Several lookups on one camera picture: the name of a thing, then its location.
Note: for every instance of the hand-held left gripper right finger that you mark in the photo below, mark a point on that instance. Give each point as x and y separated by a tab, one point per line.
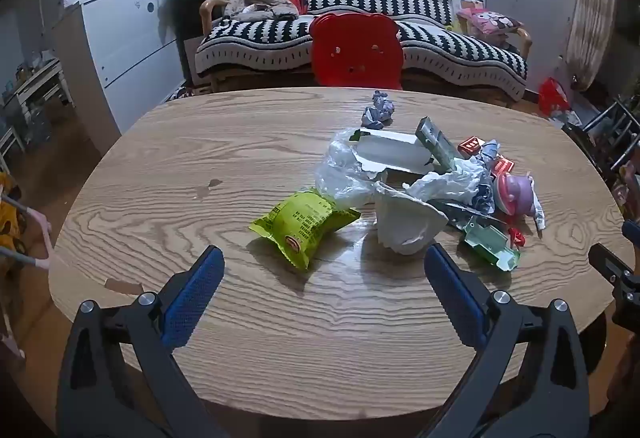
452	293

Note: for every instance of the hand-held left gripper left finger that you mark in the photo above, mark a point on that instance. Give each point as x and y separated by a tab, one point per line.
195	293

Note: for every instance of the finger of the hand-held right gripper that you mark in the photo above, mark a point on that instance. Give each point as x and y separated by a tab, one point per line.
632	233
615	270

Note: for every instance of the blue patterned wrapper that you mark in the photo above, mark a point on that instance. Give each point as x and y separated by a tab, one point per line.
482	200

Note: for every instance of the white cardboard box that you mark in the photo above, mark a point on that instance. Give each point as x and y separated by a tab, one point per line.
390	151

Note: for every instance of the dark foil wrapper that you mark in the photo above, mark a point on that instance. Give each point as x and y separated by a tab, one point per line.
465	210

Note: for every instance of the white paper bowl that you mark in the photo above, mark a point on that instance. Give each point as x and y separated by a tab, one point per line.
405	223

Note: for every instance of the small red wrapper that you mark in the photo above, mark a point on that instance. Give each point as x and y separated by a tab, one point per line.
516	237

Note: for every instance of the white plastic bag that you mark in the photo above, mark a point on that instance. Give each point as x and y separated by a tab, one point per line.
445	183

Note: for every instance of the metal rack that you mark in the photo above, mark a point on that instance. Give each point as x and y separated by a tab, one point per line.
607	118

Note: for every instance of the pink plastic toy cup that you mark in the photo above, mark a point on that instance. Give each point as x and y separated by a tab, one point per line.
515	193

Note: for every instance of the green snack packet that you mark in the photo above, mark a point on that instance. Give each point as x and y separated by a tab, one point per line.
300	223

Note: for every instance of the crumpled blue white paper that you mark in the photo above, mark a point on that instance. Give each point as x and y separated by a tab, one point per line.
489	152
377	111

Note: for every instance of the dark green carton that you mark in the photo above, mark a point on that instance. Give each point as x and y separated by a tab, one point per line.
434	141

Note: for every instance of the red plastic bag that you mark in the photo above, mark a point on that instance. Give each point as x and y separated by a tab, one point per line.
552	96

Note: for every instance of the clear plastic bag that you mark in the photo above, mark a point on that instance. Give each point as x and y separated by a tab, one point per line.
340	173

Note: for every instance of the beige curtain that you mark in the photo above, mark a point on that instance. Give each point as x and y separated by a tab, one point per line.
592	8

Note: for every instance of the pink printed cushion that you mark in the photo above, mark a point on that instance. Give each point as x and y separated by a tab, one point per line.
487	21

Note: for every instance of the white shelf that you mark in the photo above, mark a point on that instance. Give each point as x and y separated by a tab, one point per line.
45	78

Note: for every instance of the red plastic chair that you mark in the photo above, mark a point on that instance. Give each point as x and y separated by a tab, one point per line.
355	48

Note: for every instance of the white cabinet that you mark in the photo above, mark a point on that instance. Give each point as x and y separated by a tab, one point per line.
125	38

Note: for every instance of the black cabinet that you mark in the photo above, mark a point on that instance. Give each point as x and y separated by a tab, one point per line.
192	13

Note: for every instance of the pink tube frame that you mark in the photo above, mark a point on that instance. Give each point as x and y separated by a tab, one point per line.
42	223

